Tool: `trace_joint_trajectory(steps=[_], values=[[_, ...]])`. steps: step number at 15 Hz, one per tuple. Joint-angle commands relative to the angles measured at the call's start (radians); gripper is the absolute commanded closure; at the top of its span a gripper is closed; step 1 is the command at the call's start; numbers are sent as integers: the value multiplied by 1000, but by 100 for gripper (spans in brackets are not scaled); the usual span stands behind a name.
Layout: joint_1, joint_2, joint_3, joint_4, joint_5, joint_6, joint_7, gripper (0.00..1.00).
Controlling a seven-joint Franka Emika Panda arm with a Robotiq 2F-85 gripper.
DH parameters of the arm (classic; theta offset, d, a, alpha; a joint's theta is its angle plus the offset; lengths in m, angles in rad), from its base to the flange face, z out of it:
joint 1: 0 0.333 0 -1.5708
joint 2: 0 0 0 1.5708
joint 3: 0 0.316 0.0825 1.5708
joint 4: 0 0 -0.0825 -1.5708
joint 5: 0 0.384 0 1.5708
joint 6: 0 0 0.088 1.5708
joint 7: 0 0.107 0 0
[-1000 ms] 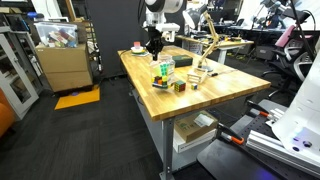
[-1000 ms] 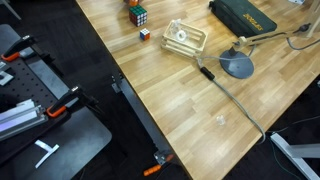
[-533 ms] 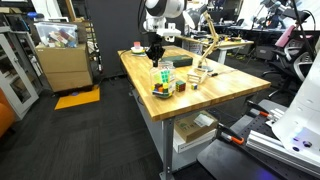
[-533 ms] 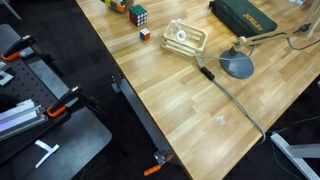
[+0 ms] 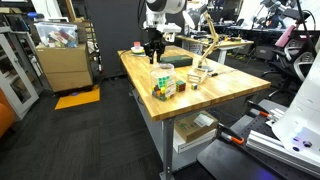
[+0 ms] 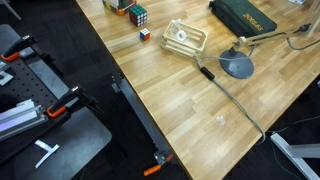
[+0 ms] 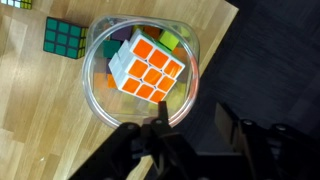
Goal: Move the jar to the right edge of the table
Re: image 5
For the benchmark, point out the orange green cube inside jar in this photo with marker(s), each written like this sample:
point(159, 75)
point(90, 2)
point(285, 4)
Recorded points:
point(163, 82)

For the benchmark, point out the black perforated platform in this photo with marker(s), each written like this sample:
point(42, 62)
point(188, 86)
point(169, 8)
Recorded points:
point(233, 160)

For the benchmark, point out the orange seat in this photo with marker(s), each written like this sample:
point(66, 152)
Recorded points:
point(5, 116)

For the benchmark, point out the slatted wooden tray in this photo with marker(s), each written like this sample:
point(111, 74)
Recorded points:
point(196, 76)

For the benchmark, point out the black office chair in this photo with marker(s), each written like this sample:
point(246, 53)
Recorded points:
point(296, 63)

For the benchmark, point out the aluminium extrusion rail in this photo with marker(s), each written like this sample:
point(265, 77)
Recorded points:
point(273, 145)

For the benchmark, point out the brown cardboard box with label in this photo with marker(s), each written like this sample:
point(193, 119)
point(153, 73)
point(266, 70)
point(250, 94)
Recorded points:
point(191, 128)

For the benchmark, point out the grey metal table frame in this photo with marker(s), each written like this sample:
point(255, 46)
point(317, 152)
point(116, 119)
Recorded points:
point(168, 146)

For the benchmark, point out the flat white box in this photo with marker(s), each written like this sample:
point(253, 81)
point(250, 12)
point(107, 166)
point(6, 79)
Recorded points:
point(191, 144)

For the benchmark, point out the black partition panel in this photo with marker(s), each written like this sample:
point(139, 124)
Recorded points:
point(113, 36)

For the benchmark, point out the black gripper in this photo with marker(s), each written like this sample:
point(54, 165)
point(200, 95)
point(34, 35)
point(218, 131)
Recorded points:
point(155, 37)

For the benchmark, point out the dark-edged rubik's cube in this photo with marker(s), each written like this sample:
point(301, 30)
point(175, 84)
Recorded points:
point(180, 86)

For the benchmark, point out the clear jar with puzzle cubes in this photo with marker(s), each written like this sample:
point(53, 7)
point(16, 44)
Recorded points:
point(163, 87)

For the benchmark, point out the clear plastic bin with toys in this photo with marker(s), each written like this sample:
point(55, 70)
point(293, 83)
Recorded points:
point(56, 35)

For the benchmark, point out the dark green case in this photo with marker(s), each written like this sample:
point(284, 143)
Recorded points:
point(176, 61)

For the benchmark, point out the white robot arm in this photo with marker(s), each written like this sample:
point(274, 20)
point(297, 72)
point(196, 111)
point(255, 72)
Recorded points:
point(165, 10)

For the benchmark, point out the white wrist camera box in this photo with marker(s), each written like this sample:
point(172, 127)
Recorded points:
point(170, 29)

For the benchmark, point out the white glass-door cabinet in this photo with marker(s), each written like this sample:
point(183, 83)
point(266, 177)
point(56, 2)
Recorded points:
point(15, 76)

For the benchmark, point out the orange floor mat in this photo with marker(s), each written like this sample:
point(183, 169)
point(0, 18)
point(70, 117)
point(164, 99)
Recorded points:
point(78, 99)

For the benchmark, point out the wooden background desk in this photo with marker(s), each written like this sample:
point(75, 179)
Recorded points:
point(230, 44)

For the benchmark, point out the small white-edged rubik's cube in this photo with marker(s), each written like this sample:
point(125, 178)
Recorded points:
point(194, 86)

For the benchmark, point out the white machine housing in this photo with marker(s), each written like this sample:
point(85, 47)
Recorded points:
point(301, 120)

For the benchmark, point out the pink jacket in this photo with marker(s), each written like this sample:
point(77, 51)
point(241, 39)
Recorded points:
point(285, 36)

